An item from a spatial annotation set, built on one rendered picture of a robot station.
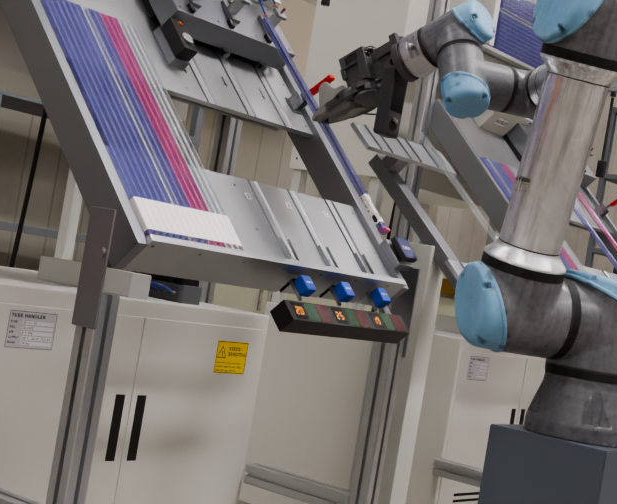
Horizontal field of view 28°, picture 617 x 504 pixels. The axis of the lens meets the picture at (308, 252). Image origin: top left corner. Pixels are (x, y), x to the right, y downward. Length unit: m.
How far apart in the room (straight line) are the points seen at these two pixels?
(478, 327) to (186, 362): 0.80
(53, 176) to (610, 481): 4.66
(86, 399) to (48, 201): 4.36
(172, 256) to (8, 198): 4.15
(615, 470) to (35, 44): 1.08
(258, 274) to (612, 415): 0.61
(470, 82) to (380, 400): 0.66
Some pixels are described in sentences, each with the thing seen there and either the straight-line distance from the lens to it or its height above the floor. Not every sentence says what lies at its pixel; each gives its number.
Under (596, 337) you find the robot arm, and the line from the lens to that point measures 1.76.
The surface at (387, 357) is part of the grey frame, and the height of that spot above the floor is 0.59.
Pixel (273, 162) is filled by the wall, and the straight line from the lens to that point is 7.21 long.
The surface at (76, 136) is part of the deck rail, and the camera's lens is 1.90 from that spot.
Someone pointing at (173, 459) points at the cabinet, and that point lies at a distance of 2.37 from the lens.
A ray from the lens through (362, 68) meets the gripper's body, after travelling 2.15.
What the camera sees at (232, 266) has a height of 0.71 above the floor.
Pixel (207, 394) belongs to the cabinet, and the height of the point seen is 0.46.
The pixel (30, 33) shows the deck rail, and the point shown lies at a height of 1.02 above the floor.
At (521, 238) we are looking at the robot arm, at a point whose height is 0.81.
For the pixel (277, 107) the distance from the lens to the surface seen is 2.44.
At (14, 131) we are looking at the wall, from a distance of 5.96.
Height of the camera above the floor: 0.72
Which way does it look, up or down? 1 degrees up
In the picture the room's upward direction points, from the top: 10 degrees clockwise
